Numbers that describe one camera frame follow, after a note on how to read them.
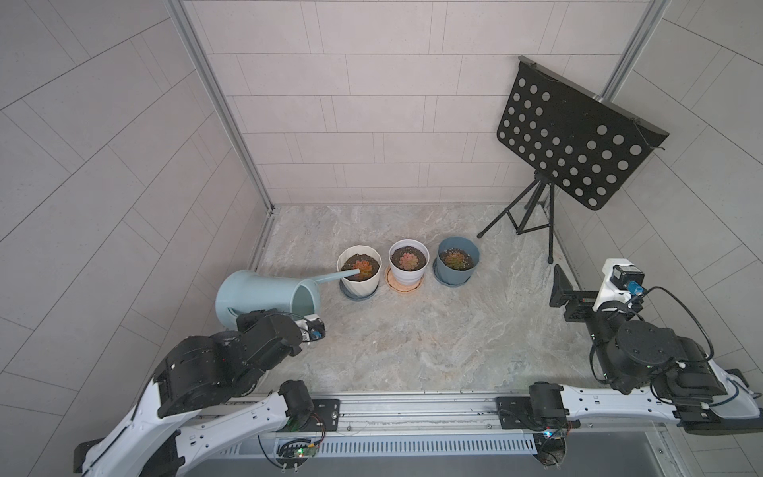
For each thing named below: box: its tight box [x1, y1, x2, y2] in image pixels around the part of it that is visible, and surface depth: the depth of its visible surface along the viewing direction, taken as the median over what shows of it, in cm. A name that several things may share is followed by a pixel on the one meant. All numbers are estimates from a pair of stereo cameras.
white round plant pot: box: [387, 238, 431, 287], surface depth 93 cm
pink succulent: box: [398, 252, 420, 271], surface depth 91 cm
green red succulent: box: [444, 249, 471, 271], surface depth 93 cm
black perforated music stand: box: [476, 56, 671, 266], surface depth 76 cm
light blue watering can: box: [214, 268, 362, 329], surface depth 65 cm
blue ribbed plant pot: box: [432, 236, 480, 287], surface depth 95 cm
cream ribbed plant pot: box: [335, 244, 383, 298], surface depth 91 cm
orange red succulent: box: [351, 259, 373, 281], surface depth 89 cm
